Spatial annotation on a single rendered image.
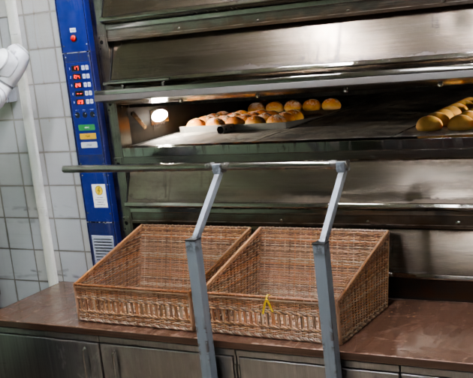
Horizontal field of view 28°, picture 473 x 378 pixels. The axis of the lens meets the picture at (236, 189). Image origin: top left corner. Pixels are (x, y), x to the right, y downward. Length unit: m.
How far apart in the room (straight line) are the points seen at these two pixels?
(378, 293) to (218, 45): 1.14
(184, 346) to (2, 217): 1.48
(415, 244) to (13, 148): 1.94
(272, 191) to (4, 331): 1.23
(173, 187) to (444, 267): 1.18
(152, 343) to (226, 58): 1.12
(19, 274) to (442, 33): 2.34
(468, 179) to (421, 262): 0.36
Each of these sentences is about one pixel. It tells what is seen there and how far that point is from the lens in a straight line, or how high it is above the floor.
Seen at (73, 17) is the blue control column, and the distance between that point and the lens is 4.07.
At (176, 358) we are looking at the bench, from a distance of 3.46.
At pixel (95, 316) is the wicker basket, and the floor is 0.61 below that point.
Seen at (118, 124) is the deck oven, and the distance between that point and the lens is 4.03.
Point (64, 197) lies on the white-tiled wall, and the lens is 4.30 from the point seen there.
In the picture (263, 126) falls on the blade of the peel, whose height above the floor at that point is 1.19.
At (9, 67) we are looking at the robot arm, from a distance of 3.89.
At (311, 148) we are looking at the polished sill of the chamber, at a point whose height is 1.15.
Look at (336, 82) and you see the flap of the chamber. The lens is 3.32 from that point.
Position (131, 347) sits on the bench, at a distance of 3.56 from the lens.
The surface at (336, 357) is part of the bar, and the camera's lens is 3.07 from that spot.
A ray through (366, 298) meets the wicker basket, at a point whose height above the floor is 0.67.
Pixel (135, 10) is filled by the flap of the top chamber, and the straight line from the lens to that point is 3.89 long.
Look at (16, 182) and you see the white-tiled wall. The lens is 4.47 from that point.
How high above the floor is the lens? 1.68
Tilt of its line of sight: 10 degrees down
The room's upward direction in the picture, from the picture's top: 7 degrees counter-clockwise
